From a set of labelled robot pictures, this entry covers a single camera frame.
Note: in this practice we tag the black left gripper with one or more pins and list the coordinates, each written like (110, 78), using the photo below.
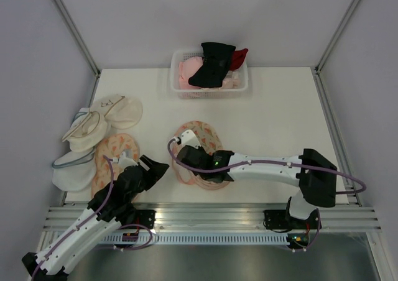
(157, 170)

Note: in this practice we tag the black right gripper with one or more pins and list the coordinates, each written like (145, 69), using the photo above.
(200, 149)

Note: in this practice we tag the floral mesh laundry bag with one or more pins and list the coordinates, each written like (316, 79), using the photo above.
(210, 143)

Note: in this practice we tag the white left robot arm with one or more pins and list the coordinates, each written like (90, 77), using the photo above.
(110, 210)

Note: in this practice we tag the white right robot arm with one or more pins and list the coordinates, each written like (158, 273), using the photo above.
(310, 172)

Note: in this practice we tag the cream laundry bag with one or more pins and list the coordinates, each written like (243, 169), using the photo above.
(91, 126)

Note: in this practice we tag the white laundry bag blue trim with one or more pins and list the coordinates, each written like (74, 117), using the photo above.
(75, 170)

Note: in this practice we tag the pink bra in basket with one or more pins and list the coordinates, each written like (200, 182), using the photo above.
(186, 70)

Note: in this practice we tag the black bra in basket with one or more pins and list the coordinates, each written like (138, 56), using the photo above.
(217, 59)

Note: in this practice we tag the white plastic basket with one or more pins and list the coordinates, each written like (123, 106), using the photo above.
(181, 55)

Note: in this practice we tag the red garment in basket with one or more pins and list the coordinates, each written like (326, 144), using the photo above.
(238, 59)

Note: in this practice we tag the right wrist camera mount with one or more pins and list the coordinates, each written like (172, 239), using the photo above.
(188, 138)

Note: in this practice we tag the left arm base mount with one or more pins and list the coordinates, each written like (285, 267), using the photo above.
(144, 219)

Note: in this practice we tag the aluminium front rail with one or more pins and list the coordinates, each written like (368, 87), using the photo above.
(235, 217)

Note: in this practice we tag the white slotted cable duct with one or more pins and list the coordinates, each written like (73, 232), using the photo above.
(273, 239)

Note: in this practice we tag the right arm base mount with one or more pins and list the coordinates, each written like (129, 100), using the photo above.
(279, 221)

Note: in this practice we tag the left frame post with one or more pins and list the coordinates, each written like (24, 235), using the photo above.
(75, 33)

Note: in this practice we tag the frame post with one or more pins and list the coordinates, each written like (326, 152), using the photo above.
(75, 33)
(349, 12)

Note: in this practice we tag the right frame post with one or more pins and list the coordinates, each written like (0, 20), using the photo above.
(349, 12)

